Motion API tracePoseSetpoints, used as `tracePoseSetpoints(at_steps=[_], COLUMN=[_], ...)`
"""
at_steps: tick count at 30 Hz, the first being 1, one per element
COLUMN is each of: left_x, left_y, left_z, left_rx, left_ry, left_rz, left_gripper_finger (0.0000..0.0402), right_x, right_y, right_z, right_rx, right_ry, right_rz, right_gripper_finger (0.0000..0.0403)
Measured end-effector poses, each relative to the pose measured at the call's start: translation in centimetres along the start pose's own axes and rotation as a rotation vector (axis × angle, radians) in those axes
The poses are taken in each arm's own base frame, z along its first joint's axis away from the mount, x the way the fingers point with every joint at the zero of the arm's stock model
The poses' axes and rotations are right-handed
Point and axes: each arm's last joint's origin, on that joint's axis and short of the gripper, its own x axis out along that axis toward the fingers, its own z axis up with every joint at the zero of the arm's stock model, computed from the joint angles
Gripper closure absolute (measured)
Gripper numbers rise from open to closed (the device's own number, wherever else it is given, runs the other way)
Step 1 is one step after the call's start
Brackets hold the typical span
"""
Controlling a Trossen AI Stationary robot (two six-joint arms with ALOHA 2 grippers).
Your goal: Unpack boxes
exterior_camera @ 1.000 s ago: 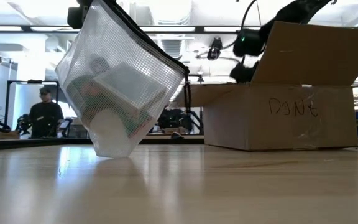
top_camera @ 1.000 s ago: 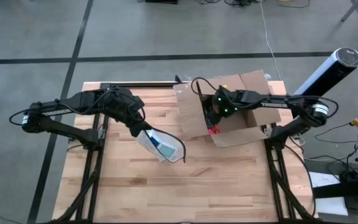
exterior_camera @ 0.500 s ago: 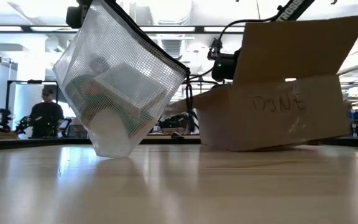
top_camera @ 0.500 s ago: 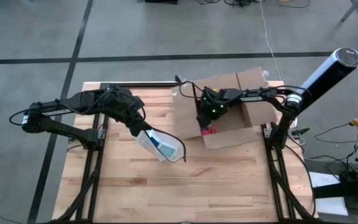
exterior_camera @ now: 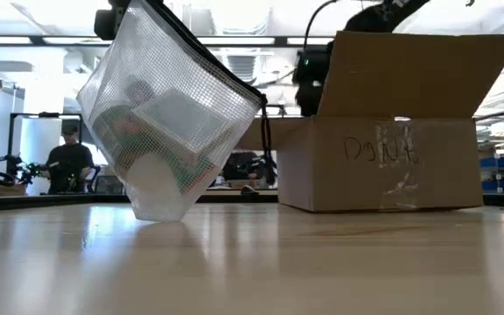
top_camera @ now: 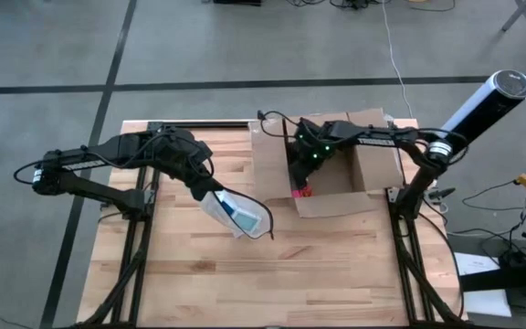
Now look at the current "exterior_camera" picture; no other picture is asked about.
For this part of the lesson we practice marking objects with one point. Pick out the grey mesh zipper pouch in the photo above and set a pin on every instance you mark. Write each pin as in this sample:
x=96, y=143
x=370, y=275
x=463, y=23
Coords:
x=169, y=65

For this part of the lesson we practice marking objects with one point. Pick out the taped brown cardboard box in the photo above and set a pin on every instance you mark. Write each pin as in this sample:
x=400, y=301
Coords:
x=387, y=162

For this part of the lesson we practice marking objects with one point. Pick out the teal Scotch sponge package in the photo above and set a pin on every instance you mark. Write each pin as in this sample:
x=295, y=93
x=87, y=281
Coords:
x=116, y=140

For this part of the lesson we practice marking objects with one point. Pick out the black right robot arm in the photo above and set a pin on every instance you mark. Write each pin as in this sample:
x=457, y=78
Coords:
x=379, y=17

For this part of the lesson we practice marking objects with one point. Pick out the person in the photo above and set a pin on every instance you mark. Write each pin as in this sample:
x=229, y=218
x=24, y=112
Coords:
x=245, y=168
x=70, y=162

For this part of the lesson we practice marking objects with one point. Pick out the black background chair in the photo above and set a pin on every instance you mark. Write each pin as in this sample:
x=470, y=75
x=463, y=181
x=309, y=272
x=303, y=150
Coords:
x=108, y=186

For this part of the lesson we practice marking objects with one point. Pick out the small background cardboard box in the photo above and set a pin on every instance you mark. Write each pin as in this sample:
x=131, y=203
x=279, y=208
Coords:
x=7, y=189

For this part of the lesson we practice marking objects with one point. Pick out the black background rig frame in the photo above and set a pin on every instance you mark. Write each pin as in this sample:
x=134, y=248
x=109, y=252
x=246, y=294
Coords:
x=10, y=140
x=276, y=107

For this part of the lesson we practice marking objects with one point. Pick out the small black mount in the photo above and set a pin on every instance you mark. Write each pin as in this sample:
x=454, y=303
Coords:
x=249, y=190

